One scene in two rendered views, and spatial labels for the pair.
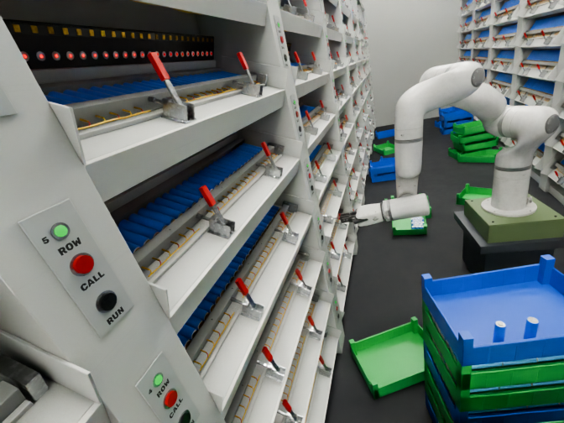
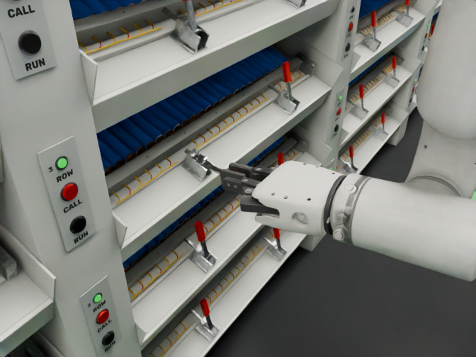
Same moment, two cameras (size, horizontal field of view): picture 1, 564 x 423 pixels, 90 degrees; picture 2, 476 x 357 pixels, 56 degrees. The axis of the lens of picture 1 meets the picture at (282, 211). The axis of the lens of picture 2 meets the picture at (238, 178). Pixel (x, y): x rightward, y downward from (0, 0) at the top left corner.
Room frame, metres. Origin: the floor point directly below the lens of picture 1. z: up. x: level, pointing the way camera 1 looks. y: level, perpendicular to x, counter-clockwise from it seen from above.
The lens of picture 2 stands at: (0.53, -0.34, 0.86)
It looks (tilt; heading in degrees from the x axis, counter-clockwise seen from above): 35 degrees down; 10
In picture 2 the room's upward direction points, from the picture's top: straight up
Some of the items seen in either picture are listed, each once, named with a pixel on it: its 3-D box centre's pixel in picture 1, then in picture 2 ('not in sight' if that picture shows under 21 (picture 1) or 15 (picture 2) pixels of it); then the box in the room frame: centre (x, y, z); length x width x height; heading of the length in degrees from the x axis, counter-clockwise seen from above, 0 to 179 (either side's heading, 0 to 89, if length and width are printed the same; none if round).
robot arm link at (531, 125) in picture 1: (524, 138); not in sight; (1.00, -0.97, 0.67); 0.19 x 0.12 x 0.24; 10
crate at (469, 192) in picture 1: (485, 195); not in sight; (1.67, -1.39, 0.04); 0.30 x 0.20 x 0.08; 37
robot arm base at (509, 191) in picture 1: (509, 187); not in sight; (1.02, -0.96, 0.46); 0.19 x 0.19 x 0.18
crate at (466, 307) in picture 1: (509, 305); not in sight; (0.44, -0.44, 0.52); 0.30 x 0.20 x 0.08; 82
